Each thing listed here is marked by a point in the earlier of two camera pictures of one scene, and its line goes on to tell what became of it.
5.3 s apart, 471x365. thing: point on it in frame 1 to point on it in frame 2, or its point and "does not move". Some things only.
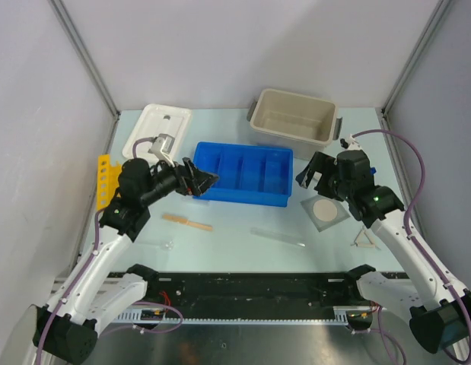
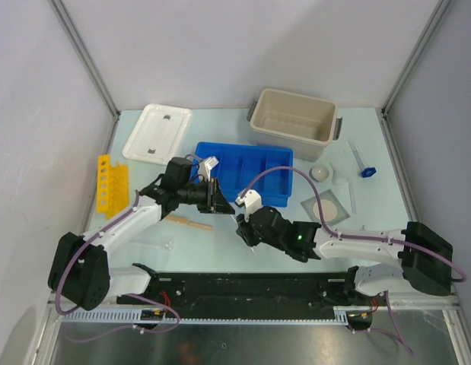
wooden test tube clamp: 185,220 does not move
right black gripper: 321,163 to 243,230
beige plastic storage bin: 310,125 does not move
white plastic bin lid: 156,119 does not move
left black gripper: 202,180 to 220,206
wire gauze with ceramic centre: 325,212 does not move
